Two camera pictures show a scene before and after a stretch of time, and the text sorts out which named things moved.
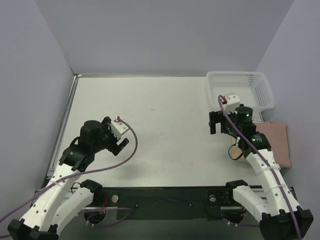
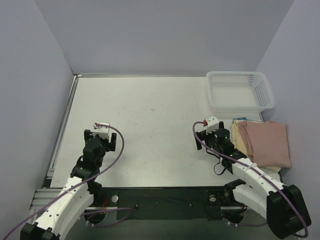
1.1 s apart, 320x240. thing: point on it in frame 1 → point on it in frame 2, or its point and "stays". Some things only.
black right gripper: (216, 120) → (203, 136)
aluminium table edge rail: (39, 192) stays
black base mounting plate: (166, 202) stays
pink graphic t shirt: (276, 133) stays
